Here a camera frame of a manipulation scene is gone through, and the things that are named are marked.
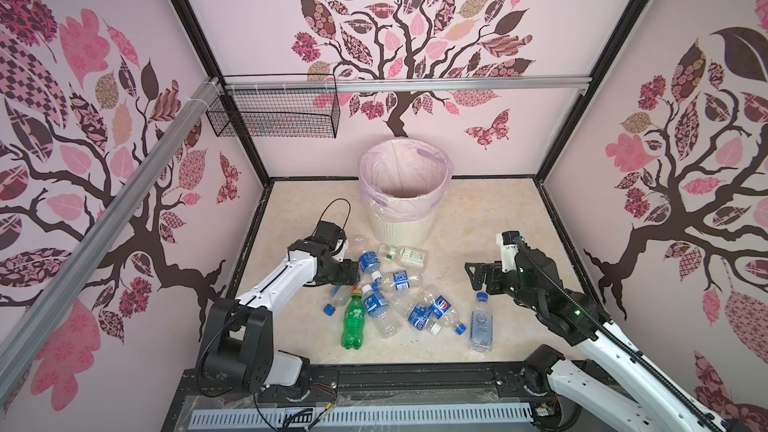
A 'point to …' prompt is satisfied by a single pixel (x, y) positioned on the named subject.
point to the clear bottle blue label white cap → (418, 316)
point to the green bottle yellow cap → (353, 332)
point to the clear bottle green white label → (405, 255)
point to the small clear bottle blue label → (401, 280)
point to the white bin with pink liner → (404, 182)
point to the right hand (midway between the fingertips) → (481, 261)
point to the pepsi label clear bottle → (441, 309)
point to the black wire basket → (276, 106)
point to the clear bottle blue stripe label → (340, 295)
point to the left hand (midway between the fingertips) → (347, 282)
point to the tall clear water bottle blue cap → (481, 325)
